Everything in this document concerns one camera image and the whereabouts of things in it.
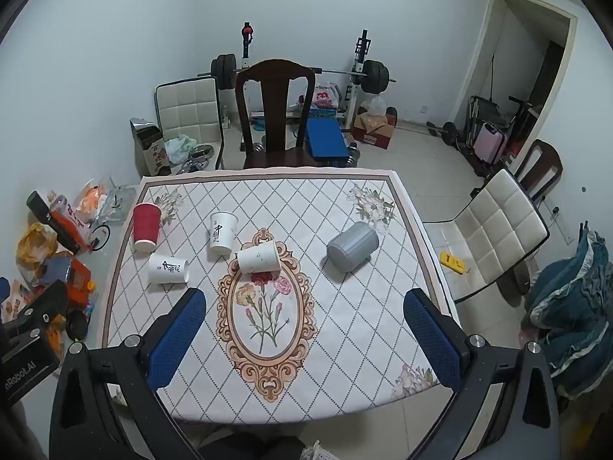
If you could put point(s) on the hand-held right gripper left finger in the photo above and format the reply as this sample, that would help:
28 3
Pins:
178 338

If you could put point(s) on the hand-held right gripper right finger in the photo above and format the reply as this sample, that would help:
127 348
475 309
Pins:
432 340

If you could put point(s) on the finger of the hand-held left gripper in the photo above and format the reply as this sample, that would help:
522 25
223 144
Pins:
48 303

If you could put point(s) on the white printed paper cup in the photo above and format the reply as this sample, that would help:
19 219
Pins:
222 237
167 269

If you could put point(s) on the white speckled paper cup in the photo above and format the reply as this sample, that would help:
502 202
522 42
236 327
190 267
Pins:
258 258

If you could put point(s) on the red paper cup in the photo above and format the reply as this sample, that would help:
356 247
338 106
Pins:
146 225

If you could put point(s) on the grey ribbed cup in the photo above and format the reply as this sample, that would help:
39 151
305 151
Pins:
352 247

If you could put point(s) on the orange toy box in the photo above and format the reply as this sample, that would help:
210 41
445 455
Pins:
72 278

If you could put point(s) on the yellow plastic bag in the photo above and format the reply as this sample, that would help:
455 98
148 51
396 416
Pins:
36 244

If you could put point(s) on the yellow card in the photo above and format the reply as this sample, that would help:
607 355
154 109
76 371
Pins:
452 263

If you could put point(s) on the black and red tool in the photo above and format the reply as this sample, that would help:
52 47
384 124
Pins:
52 215

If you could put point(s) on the floral tablecloth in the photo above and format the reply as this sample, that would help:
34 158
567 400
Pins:
335 321

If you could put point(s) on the orange snack packet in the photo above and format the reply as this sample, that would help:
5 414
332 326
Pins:
91 200

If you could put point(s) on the clear plastic tray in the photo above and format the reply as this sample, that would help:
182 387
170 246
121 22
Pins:
117 201

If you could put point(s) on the cream padded chair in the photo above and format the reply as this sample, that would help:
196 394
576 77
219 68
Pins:
498 230
189 105

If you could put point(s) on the teal blanket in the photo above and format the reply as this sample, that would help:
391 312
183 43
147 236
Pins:
570 306

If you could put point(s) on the metal bowl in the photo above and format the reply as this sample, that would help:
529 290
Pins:
198 157

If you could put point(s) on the printed gift box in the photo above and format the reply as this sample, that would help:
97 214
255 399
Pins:
153 153

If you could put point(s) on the green and white plastic bag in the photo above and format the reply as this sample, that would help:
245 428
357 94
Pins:
179 148

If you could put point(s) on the chrome dumbbell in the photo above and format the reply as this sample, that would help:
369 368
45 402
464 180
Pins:
353 154

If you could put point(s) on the pink suitcase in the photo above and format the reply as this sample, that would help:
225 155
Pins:
491 143

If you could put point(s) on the black dumbbell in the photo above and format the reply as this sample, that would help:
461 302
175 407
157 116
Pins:
448 132

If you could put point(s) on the dark wooden chair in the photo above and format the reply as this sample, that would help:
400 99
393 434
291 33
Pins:
275 100
546 163

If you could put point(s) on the cardboard box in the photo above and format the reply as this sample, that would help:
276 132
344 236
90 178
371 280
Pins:
378 134

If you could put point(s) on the blue bench pad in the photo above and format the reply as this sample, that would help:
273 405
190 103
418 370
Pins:
325 139

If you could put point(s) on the black folded cart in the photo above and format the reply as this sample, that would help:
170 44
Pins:
486 111

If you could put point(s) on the clear plastic bag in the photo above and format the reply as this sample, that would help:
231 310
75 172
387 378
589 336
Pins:
377 105

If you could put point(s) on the red and white plastic bag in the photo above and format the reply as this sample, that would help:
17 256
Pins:
324 98

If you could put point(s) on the black barbell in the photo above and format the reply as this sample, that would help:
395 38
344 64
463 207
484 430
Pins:
374 75

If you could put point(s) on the white squat rack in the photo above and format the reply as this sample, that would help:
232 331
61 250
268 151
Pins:
362 64

